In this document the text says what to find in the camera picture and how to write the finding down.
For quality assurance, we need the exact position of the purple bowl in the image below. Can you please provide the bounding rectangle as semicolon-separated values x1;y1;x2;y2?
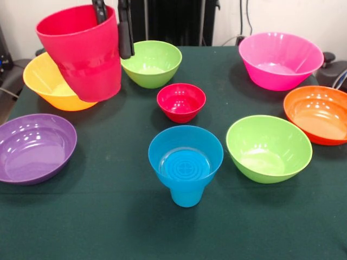
0;113;78;186

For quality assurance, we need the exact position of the yellow bowl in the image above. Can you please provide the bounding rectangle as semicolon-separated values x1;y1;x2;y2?
22;51;99;112

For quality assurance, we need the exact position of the red bowl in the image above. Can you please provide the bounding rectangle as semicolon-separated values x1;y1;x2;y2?
156;83;207;124

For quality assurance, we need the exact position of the black office chair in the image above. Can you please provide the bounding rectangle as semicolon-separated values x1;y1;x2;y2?
0;58;33;98
317;51;347;92

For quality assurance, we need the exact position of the green bowl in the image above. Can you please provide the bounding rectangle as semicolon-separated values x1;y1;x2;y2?
120;40;183;89
226;115;313;184

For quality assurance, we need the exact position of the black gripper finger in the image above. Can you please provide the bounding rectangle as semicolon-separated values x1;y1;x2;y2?
91;0;109;24
117;0;136;60

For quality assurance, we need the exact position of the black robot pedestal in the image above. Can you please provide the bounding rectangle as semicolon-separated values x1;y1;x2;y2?
130;0;221;47

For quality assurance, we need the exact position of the red cup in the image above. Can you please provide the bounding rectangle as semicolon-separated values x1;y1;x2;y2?
35;4;123;103

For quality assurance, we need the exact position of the orange bowl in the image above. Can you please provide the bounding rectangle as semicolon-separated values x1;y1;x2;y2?
283;85;347;146

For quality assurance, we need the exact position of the black computer box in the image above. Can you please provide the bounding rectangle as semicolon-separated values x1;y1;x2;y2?
0;25;14;73

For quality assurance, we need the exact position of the pink bowl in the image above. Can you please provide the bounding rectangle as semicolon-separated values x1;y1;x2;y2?
238;31;325;92

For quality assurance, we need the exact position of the dark green tablecloth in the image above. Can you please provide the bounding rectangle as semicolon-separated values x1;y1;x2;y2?
0;45;347;260

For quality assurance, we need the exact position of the blue cup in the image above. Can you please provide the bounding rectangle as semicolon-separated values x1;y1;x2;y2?
169;186;205;209

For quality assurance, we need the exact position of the blue bowl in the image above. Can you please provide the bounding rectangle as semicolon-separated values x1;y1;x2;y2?
147;125;224;192

